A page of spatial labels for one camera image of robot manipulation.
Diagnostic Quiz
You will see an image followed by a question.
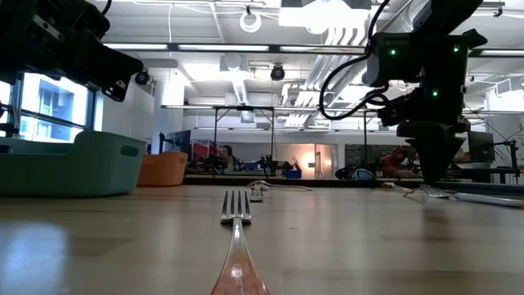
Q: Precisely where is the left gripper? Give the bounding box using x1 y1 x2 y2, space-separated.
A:
0 0 145 103

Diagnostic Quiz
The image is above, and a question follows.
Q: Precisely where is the white cable coil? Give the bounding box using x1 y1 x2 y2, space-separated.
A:
238 10 263 34

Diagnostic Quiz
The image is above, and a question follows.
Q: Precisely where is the black aluminium table frame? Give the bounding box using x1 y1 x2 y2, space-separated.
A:
182 174 524 197

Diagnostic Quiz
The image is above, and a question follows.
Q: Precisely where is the orange plastic bin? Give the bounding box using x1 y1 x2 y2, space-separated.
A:
136 150 189 188

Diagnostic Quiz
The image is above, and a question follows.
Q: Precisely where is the window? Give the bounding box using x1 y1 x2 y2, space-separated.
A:
0 72 97 144

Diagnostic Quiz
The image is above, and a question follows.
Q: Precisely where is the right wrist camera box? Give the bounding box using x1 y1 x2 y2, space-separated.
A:
377 94 413 127

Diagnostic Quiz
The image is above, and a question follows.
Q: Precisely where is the black station frame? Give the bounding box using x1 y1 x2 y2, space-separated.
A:
211 104 276 178

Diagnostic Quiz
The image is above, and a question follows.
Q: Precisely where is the black overhead camera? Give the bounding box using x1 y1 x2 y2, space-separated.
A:
269 64 287 82

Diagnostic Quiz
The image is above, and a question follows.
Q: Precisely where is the teal plastic bin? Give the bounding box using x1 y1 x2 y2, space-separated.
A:
0 129 147 199

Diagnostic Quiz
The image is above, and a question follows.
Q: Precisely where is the black rig beam with lights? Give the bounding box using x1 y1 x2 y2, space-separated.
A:
102 42 524 58

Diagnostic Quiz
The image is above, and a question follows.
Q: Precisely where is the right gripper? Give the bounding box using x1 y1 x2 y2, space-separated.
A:
395 86 472 185

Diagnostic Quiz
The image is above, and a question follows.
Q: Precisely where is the dark monitor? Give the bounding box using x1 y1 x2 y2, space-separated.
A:
467 130 497 163

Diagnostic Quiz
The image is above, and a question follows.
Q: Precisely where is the blue and white helmet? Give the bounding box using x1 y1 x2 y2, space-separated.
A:
350 167 377 182

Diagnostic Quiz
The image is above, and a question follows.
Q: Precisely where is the person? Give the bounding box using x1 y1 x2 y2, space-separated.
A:
377 146 415 176
217 143 247 174

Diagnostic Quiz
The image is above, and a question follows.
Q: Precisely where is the small monitor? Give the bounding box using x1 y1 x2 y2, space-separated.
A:
158 129 192 157

